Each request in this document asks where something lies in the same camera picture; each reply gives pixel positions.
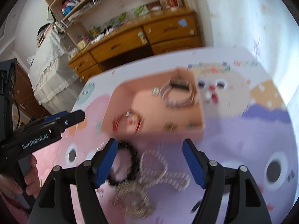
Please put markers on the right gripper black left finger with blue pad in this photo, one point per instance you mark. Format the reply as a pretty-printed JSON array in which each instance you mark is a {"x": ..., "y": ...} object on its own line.
[{"x": 54, "y": 203}]

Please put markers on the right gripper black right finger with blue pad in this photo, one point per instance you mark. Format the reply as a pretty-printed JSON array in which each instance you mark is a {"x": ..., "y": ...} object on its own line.
[{"x": 246, "y": 203}]

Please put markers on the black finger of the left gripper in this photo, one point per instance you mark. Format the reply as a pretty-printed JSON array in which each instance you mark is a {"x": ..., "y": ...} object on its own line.
[{"x": 64, "y": 119}]

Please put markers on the rhinestone leaf hair claw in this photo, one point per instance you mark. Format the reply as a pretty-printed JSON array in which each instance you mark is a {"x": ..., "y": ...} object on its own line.
[{"x": 132, "y": 199}]

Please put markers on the gold round pendant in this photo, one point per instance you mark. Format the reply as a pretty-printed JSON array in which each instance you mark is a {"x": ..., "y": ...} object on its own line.
[{"x": 170, "y": 127}]

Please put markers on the pink strap smartwatch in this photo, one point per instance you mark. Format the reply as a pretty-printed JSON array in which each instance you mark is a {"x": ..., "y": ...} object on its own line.
[{"x": 177, "y": 93}]

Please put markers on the blue flower brooch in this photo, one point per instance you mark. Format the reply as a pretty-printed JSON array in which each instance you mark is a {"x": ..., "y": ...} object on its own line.
[{"x": 191, "y": 125}]

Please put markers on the person's left hand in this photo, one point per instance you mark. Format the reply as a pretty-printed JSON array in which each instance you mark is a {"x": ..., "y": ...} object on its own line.
[{"x": 10, "y": 187}]

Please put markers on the brown wooden door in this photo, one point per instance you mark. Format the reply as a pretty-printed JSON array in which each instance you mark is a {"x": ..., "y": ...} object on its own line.
[{"x": 25, "y": 98}]

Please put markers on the white lace covered furniture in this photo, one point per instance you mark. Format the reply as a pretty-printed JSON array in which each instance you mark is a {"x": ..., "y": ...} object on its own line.
[{"x": 55, "y": 85}]

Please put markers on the pink cardboard tray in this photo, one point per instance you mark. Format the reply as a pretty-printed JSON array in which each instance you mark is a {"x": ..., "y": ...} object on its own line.
[{"x": 134, "y": 114}]

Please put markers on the wooden desk with drawers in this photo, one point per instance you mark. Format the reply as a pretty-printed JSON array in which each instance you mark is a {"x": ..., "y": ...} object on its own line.
[{"x": 152, "y": 34}]

